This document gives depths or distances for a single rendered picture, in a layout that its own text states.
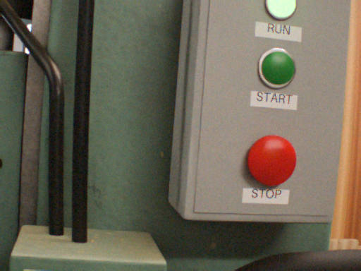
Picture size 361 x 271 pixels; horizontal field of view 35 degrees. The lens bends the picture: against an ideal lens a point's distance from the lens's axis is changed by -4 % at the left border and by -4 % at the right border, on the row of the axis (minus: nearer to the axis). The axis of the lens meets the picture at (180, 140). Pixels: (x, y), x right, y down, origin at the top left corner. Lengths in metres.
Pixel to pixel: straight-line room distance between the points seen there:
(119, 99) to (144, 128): 0.03
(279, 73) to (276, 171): 0.06
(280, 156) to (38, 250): 0.15
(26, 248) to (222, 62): 0.16
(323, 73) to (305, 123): 0.03
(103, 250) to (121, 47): 0.14
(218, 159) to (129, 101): 0.08
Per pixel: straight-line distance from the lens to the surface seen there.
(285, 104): 0.36
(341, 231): 1.85
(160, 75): 0.41
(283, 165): 0.35
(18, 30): 0.44
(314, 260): 0.41
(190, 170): 0.35
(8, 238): 0.46
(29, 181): 0.44
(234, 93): 0.35
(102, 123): 0.40
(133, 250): 0.36
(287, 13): 0.36
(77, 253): 0.34
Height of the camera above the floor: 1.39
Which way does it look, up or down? 4 degrees down
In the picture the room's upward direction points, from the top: 4 degrees clockwise
